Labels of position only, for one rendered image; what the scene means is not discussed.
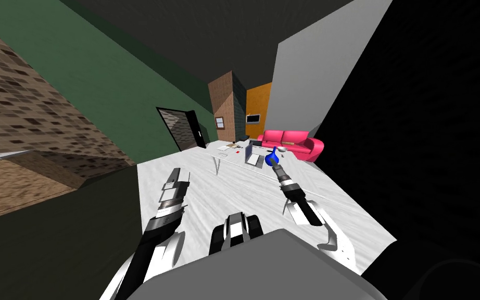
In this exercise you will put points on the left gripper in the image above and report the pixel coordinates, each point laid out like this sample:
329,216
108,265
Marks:
174,193

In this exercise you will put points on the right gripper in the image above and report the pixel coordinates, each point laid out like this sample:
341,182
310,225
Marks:
278,171

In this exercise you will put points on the blue round vase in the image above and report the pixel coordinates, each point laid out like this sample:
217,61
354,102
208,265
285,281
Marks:
271,158

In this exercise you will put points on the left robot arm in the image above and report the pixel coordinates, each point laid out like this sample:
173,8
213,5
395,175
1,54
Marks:
156,237

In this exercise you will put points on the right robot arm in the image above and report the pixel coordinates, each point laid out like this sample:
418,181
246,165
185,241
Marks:
302,204

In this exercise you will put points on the grey bowl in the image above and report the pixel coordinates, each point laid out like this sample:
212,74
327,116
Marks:
282,148

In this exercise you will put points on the grey open laptop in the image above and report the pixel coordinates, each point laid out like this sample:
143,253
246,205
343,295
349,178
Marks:
253,158

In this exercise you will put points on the pink sofa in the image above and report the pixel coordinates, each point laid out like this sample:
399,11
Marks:
294,139

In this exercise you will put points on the white table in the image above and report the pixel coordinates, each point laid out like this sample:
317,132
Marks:
235,158

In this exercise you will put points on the black door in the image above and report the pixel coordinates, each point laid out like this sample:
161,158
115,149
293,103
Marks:
194,129

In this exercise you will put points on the white paper sheet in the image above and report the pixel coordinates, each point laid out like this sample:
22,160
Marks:
223,148

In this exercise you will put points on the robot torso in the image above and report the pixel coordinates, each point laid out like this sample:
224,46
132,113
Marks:
265,271

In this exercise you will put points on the black wall television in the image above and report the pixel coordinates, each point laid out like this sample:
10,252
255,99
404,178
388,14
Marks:
253,118

